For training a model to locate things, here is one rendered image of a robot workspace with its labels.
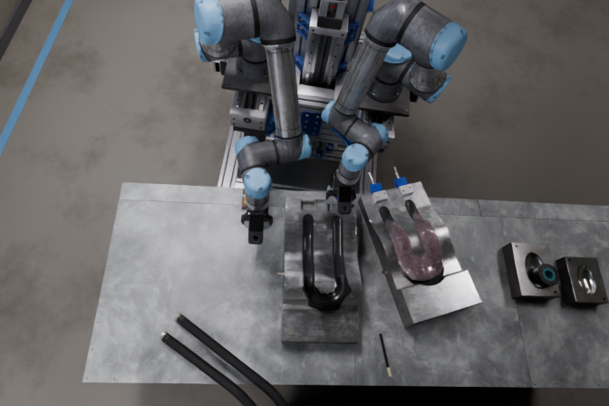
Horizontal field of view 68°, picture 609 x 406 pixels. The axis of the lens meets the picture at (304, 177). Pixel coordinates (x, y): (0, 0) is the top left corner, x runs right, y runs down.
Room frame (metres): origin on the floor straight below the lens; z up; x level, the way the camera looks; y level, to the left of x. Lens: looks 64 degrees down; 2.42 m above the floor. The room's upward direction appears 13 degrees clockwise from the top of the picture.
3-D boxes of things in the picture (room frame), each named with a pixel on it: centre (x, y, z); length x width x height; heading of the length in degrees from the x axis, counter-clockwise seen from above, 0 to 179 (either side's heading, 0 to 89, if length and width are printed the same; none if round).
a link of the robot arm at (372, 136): (0.78, -0.17, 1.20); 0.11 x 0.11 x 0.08; 63
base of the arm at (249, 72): (1.09, 0.28, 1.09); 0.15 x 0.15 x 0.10
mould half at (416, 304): (0.58, -0.46, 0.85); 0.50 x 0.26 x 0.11; 29
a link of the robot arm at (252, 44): (1.08, 0.29, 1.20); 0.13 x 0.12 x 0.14; 118
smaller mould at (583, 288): (0.62, -1.11, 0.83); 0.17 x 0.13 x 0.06; 11
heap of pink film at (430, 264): (0.58, -0.45, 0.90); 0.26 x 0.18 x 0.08; 29
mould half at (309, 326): (0.43, -0.13, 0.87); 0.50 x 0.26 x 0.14; 11
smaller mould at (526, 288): (0.61, -0.91, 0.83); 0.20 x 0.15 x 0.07; 11
